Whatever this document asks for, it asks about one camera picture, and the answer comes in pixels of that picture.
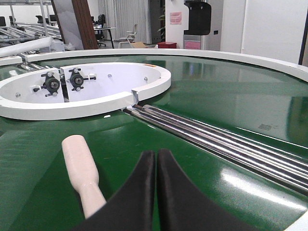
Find white office chair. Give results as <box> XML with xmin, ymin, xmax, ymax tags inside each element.
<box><xmin>118</xmin><ymin>24</ymin><xmax>138</xmax><ymax>49</ymax></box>

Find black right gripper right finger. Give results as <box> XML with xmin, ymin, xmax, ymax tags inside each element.
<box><xmin>157</xmin><ymin>149</ymin><xmax>256</xmax><ymax>231</ymax></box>

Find black desk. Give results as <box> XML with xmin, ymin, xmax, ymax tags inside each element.
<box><xmin>93</xmin><ymin>26</ymin><xmax>116</xmax><ymax>49</ymax></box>

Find white outer conveyor rim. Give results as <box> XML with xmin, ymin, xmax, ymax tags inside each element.
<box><xmin>0</xmin><ymin>48</ymin><xmax>308</xmax><ymax>84</ymax></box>

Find red box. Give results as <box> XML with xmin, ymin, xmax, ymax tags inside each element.
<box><xmin>157</xmin><ymin>42</ymin><xmax>177</xmax><ymax>49</ymax></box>

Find brown wooden pillar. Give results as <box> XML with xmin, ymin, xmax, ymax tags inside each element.
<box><xmin>72</xmin><ymin>0</ymin><xmax>98</xmax><ymax>50</ymax></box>

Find left black bearing block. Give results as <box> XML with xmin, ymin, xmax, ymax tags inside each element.
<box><xmin>41</xmin><ymin>72</ymin><xmax>60</xmax><ymax>97</ymax></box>

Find black bearing block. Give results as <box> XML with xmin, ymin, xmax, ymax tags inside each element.
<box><xmin>68</xmin><ymin>68</ymin><xmax>97</xmax><ymax>91</ymax></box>
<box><xmin>41</xmin><ymin>72</ymin><xmax>60</xmax><ymax>97</ymax></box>

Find green potted plant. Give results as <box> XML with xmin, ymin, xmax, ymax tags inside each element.
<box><xmin>158</xmin><ymin>13</ymin><xmax>166</xmax><ymax>41</ymax></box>

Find pink wall notice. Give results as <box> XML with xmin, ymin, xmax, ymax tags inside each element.
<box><xmin>169</xmin><ymin>12</ymin><xmax>182</xmax><ymax>25</ymax></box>

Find steel rollers far left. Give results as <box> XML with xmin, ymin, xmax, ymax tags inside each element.
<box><xmin>18</xmin><ymin>62</ymin><xmax>51</xmax><ymax>72</ymax></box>

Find metal roller rack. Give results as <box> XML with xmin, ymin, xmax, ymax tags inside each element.
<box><xmin>0</xmin><ymin>0</ymin><xmax>63</xmax><ymax>40</ymax></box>

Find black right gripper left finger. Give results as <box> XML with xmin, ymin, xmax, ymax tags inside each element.
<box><xmin>73</xmin><ymin>151</ymin><xmax>155</xmax><ymax>231</ymax></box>

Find pink hand brush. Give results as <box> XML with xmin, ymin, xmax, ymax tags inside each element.
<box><xmin>62</xmin><ymin>135</ymin><xmax>106</xmax><ymax>219</ymax></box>

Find white inner conveyor ring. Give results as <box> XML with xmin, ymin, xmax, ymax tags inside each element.
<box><xmin>0</xmin><ymin>62</ymin><xmax>172</xmax><ymax>121</ymax></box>

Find right black bearing block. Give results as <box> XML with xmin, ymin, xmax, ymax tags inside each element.
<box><xmin>68</xmin><ymin>68</ymin><xmax>97</xmax><ymax>91</ymax></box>

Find steel conveyor rollers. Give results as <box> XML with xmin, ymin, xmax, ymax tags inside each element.
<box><xmin>124</xmin><ymin>104</ymin><xmax>308</xmax><ymax>194</ymax></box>

